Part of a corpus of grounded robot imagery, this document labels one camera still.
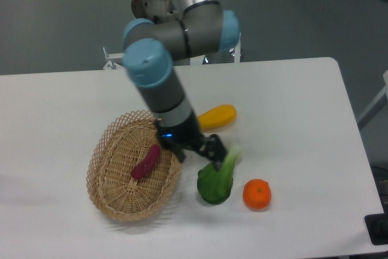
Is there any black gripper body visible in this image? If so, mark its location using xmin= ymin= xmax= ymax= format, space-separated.
xmin=154 ymin=112 xmax=204 ymax=150

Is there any purple sweet potato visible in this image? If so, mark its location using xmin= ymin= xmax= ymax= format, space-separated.
xmin=131 ymin=144 xmax=161 ymax=180

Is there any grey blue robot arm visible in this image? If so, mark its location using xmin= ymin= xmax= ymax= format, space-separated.
xmin=122 ymin=0 xmax=240 ymax=169

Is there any woven wicker basket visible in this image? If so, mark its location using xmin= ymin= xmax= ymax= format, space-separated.
xmin=86 ymin=110 xmax=182 ymax=222

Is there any yellow mango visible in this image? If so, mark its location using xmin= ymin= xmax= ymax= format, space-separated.
xmin=197 ymin=104 xmax=237 ymax=131

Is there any green bok choy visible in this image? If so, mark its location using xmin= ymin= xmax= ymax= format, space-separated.
xmin=196 ymin=144 xmax=242 ymax=205

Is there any orange tangerine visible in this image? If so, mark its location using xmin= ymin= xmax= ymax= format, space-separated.
xmin=242 ymin=179 xmax=272 ymax=210

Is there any white metal base frame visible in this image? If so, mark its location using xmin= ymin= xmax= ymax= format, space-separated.
xmin=103 ymin=29 xmax=241 ymax=68

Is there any black cable port box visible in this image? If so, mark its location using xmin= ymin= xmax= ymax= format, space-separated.
xmin=364 ymin=214 xmax=387 ymax=246

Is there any white table leg frame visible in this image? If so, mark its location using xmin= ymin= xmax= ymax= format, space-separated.
xmin=356 ymin=71 xmax=387 ymax=130

